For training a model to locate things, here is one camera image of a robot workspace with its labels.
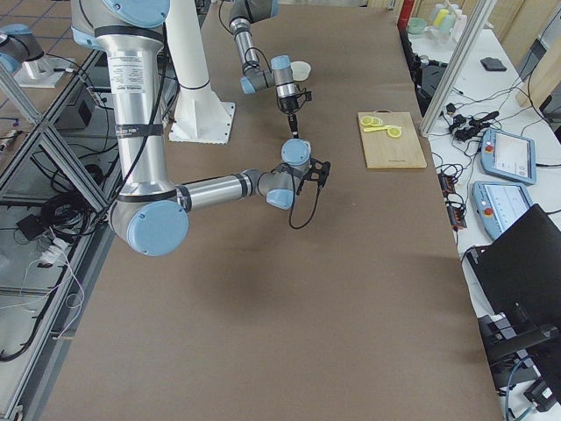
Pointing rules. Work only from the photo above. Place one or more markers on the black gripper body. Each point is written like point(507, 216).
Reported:
point(300, 188)
point(287, 104)

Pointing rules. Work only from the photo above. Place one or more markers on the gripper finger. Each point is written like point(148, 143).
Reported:
point(290, 123)
point(295, 130)

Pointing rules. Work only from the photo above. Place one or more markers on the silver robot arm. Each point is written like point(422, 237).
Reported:
point(257, 72)
point(161, 90)

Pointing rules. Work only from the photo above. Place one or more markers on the white round bowl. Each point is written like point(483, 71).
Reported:
point(300, 70)

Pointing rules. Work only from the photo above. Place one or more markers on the bamboo cutting board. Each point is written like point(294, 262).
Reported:
point(383, 152)

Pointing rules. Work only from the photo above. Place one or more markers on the yellow plastic knife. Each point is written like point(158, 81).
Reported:
point(378, 128)

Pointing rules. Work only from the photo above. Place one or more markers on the lemon slice bottom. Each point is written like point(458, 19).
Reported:
point(394, 132)

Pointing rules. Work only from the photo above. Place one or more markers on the near blue teach pendant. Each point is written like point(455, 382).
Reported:
point(500, 204)

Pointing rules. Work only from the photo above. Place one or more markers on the blue teach pendant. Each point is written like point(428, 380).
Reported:
point(508, 156)
point(500, 204)

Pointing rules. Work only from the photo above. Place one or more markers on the far blue teach pendant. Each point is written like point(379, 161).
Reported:
point(508, 156)

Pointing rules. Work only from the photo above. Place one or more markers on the black monitor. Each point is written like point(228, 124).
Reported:
point(520, 276)

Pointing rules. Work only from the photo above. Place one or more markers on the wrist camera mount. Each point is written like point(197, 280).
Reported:
point(304, 96)
point(319, 172)

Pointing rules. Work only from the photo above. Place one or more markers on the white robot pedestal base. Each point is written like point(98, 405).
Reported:
point(199, 115)

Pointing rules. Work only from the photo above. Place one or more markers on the aluminium frame post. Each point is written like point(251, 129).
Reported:
point(467, 41)

